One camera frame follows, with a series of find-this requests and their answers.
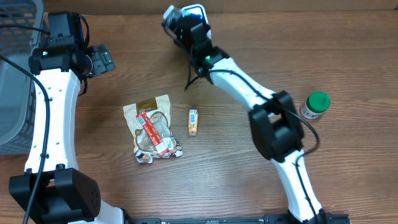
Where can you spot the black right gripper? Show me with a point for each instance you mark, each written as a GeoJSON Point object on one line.
{"type": "Point", "coordinates": [179, 23]}

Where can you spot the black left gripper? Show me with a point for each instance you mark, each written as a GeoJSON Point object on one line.
{"type": "Point", "coordinates": [101, 59]}

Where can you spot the white brown snack bag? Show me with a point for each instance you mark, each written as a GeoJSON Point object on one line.
{"type": "Point", "coordinates": [158, 110]}

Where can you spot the orange snack packet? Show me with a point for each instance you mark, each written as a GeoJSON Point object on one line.
{"type": "Point", "coordinates": [193, 123]}

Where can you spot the red white snack packet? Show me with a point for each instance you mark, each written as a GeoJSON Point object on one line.
{"type": "Point", "coordinates": [153, 135]}

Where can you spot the green lid Knorr jar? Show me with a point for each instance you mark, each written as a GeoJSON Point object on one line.
{"type": "Point", "coordinates": [315, 105]}

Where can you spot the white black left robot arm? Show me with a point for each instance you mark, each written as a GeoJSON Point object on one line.
{"type": "Point", "coordinates": [52, 189]}

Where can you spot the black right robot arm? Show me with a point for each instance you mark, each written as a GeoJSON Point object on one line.
{"type": "Point", "coordinates": [276, 128]}

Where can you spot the white barcode scanner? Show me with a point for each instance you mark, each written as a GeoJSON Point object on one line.
{"type": "Point", "coordinates": [199, 14]}

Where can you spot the grey plastic mesh basket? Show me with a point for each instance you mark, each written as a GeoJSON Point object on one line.
{"type": "Point", "coordinates": [17, 89]}

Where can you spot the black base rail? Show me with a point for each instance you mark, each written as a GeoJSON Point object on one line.
{"type": "Point", "coordinates": [267, 219]}

